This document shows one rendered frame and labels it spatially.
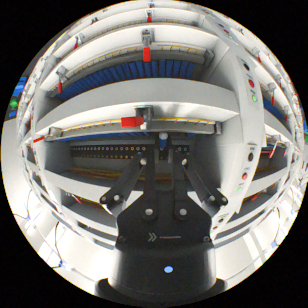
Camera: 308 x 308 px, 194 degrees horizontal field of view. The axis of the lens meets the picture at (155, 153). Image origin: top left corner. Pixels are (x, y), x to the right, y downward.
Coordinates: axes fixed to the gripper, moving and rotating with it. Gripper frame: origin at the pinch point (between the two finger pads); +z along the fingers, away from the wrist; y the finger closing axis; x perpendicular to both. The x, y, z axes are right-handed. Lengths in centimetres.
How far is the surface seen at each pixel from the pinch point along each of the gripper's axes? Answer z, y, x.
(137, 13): 7.7, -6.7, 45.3
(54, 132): -3.1, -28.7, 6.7
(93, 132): -0.5, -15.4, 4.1
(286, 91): 9, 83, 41
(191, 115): -0.8, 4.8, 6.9
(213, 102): -3.6, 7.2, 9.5
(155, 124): 0.0, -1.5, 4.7
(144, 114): -1.4, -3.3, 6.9
